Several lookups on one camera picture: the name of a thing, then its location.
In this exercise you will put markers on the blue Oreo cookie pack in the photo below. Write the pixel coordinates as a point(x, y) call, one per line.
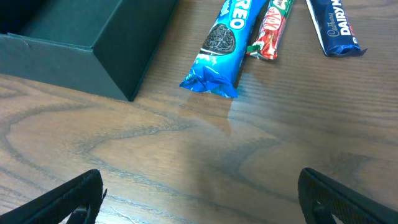
point(216, 67)

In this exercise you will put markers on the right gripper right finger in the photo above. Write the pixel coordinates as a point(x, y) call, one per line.
point(324, 200)

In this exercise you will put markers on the red KitKat bar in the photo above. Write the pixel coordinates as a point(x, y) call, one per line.
point(271, 30)

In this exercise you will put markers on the blue Dairy Milk bar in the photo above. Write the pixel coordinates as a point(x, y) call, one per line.
point(333, 29)

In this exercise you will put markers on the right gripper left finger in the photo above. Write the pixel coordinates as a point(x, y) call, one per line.
point(79, 200)

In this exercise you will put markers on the dark green open box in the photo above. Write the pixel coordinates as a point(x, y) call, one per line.
point(102, 47)

